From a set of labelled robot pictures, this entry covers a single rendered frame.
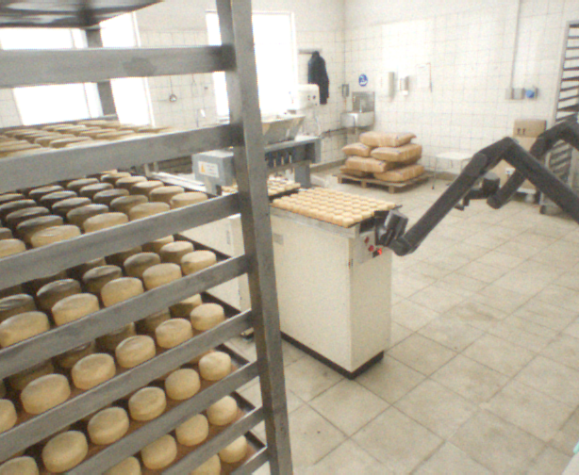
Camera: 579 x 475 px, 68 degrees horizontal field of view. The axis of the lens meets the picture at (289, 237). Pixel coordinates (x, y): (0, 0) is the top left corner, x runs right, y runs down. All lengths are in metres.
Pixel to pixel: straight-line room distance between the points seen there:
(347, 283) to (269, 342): 1.47
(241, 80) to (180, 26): 5.38
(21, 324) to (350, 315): 1.78
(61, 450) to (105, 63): 0.46
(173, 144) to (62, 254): 0.17
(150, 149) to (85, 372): 0.29
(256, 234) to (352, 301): 1.61
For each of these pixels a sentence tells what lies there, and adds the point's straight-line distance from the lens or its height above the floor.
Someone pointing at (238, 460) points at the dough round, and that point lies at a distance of 0.84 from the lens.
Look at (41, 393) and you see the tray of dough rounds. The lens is 0.61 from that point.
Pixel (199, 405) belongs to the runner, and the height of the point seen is 1.14.
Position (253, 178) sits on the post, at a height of 1.45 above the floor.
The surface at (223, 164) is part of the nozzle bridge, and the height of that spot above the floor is 1.14.
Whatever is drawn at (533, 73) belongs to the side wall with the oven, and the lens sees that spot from 5.86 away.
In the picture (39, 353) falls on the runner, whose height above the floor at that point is 1.32.
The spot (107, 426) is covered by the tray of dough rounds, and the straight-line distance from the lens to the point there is 0.67.
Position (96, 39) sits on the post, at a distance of 0.95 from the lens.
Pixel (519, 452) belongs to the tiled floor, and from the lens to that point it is 2.26.
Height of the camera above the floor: 1.57
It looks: 21 degrees down
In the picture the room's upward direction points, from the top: 4 degrees counter-clockwise
